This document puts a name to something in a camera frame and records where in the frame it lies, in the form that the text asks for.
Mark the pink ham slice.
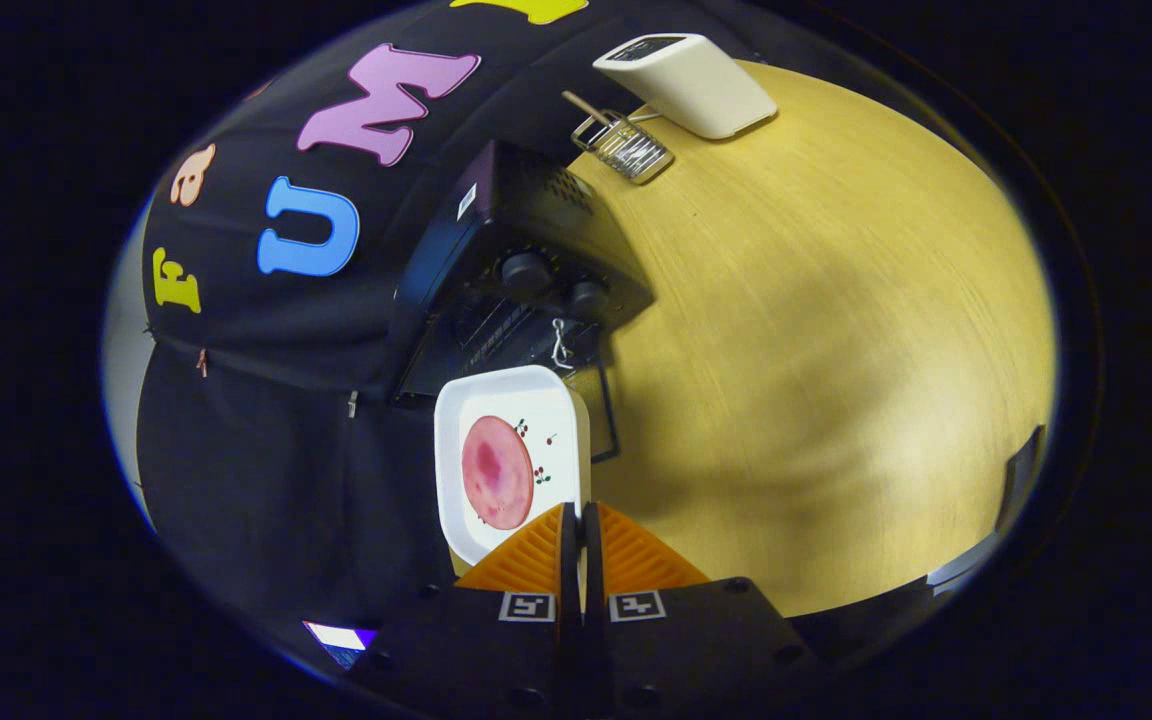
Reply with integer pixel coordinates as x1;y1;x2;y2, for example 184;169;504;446
461;415;535;531

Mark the metal oven wire rack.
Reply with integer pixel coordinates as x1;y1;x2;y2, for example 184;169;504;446
456;295;547;376

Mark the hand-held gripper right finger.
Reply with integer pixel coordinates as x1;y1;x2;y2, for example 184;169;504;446
584;503;817;720

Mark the wire mesh basket with stick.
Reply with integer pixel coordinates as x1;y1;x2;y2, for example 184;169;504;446
563;90;675;185

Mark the white square plate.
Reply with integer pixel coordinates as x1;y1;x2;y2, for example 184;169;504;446
434;365;592;567

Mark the dark upright panel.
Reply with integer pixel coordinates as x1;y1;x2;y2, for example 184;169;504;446
996;425;1047;536

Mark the black toaster oven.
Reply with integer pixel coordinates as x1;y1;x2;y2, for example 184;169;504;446
391;140;655;466

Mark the black backdrop cloth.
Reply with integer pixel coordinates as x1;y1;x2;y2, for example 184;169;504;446
106;0;767;651

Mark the white bread toaster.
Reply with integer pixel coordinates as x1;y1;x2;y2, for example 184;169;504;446
593;33;779;141

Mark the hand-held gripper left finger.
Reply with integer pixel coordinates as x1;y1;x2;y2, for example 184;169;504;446
366;503;582;720

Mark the silver edged flat device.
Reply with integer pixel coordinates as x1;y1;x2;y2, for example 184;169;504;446
302;620;379;669

